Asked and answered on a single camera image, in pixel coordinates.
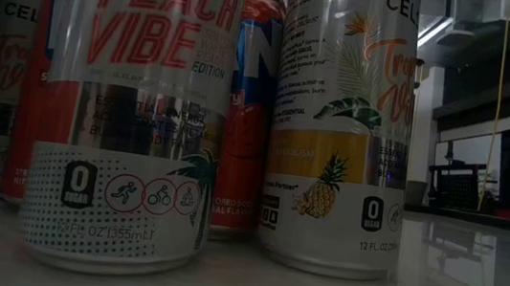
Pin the Celsius Peach Vibe can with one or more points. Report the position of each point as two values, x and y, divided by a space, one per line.
124 195

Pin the grey plastic bin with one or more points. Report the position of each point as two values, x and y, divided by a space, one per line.
418 193

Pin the red Fanta strawberry can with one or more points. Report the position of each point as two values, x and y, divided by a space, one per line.
27 112
242 170

